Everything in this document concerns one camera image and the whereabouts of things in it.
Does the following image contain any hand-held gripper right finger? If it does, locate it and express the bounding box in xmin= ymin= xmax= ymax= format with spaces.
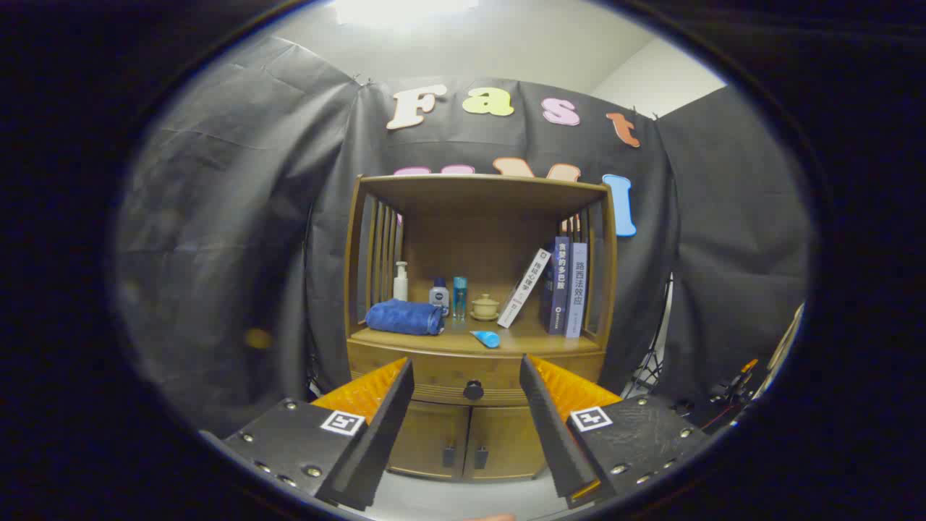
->
xmin=519 ymin=353 xmax=713 ymax=509

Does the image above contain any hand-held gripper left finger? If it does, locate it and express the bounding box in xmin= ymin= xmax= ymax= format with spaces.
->
xmin=201 ymin=356 xmax=415 ymax=512

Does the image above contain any wooden drawer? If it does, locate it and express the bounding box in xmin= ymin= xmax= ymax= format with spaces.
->
xmin=347 ymin=340 xmax=607 ymax=407

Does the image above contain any wooden cabinet door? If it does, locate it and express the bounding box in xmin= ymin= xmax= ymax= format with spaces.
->
xmin=388 ymin=400 xmax=472 ymax=480
xmin=463 ymin=405 xmax=548 ymax=481

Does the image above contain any wooden countertop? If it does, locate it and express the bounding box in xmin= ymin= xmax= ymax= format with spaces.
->
xmin=349 ymin=311 xmax=607 ymax=357

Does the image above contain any wooden cabinet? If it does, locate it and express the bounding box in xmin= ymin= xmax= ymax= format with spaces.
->
xmin=344 ymin=174 xmax=619 ymax=483

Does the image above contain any metal tripod stand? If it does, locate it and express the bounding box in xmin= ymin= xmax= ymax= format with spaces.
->
xmin=621 ymin=275 xmax=677 ymax=400

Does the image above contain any folded blue towel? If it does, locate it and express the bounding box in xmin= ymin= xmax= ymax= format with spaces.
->
xmin=365 ymin=299 xmax=446 ymax=336

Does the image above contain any light purple book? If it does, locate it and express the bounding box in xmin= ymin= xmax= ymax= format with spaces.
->
xmin=564 ymin=242 xmax=588 ymax=339

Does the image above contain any white book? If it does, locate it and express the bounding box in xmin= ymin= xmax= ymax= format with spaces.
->
xmin=497 ymin=248 xmax=552 ymax=329

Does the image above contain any dark blue book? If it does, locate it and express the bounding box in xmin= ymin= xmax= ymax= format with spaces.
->
xmin=539 ymin=235 xmax=572 ymax=335

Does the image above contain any black and orange equipment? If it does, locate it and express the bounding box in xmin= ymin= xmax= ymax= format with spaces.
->
xmin=676 ymin=358 xmax=760 ymax=435

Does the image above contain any beige board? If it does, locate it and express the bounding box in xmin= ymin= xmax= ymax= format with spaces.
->
xmin=765 ymin=301 xmax=806 ymax=395

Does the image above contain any black backdrop cloth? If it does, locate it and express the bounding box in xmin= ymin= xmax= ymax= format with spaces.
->
xmin=116 ymin=36 xmax=815 ymax=435

